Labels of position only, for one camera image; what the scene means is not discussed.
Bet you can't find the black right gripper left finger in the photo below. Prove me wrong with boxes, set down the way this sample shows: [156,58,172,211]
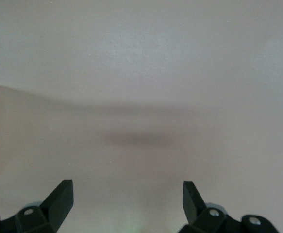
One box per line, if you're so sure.
[0,180,74,233]

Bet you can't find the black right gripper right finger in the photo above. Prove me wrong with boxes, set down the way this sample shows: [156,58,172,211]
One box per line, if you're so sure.
[180,181,280,233]

